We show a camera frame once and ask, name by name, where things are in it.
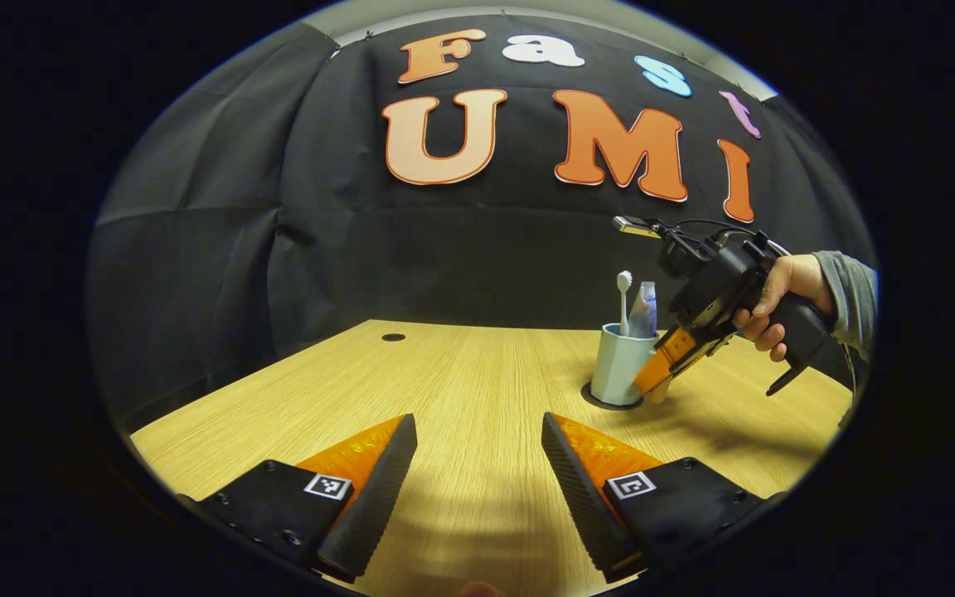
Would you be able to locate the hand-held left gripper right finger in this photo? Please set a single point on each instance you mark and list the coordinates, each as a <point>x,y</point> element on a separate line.
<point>585,497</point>

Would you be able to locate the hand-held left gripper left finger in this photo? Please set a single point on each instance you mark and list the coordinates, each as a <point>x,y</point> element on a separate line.
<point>370,497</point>

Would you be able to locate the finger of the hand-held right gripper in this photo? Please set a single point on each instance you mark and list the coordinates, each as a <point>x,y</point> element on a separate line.
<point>664,365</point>

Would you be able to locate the light blue cup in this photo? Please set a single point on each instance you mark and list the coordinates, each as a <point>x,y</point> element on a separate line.
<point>614,365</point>

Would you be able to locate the white toothpaste tube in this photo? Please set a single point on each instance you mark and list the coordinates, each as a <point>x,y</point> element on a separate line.
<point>646,311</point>

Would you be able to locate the white toothbrush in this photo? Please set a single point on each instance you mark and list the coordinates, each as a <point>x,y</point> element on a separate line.
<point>624,298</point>

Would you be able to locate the dark brown round coaster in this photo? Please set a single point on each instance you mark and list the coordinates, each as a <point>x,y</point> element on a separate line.
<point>592,396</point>

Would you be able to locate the wooden desktop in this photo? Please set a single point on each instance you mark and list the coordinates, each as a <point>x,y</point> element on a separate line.
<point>477,373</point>

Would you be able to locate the black backdrop cloth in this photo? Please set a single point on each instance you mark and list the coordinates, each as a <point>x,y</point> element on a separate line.
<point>237,249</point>

